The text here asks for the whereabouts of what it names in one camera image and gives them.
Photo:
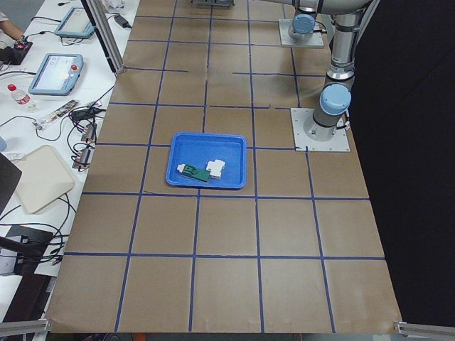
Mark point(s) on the white circuit breaker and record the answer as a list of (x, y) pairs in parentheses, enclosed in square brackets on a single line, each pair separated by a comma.
[(215, 168)]

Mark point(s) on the blue plastic tray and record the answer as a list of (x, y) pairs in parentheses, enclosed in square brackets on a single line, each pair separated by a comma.
[(197, 149)]

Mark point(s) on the green white terminal block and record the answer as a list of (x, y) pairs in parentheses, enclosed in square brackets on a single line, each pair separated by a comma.
[(193, 172)]

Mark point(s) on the beige plastic tray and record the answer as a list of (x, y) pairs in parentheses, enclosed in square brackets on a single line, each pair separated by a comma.
[(45, 177)]

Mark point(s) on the black power adapter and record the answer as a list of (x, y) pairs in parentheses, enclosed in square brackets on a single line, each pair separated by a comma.
[(122, 22)]

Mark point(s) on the near teach pendant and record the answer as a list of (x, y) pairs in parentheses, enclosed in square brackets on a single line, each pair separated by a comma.
[(57, 74)]

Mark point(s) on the teach pendant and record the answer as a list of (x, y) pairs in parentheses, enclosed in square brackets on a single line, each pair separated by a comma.
[(57, 74), (75, 24)]

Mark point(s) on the far teach pendant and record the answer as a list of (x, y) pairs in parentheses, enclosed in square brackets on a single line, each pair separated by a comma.
[(75, 24)]

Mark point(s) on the clear plastic water bottle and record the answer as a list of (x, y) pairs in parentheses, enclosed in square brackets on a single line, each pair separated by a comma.
[(22, 98)]

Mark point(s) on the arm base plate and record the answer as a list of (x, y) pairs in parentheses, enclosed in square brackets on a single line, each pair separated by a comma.
[(313, 40), (309, 136)]

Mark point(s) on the aluminium frame post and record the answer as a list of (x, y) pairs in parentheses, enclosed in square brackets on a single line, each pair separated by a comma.
[(96, 15)]

